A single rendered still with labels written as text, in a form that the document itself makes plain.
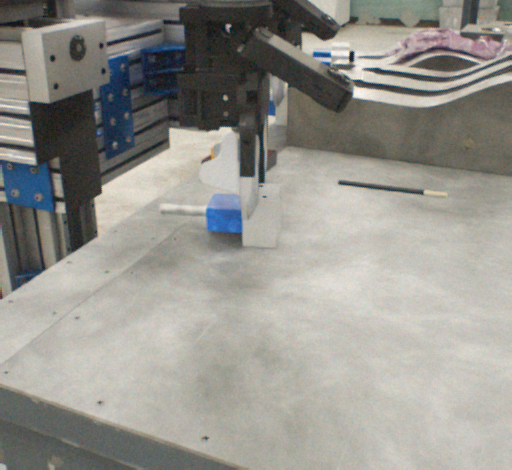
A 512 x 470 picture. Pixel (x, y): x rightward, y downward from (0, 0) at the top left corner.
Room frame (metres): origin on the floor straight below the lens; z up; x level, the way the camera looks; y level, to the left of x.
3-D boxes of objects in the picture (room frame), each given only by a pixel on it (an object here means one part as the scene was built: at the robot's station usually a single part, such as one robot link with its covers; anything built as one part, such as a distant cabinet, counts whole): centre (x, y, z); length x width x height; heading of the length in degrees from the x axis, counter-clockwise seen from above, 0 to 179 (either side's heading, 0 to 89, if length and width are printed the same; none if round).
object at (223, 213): (0.66, 0.04, 0.83); 0.13 x 0.05 x 0.05; 82
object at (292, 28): (1.12, -0.03, 0.99); 0.09 x 0.08 x 0.12; 66
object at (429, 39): (1.35, -0.39, 0.90); 0.26 x 0.18 x 0.08; 83
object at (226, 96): (0.65, 0.03, 0.99); 0.09 x 0.08 x 0.12; 82
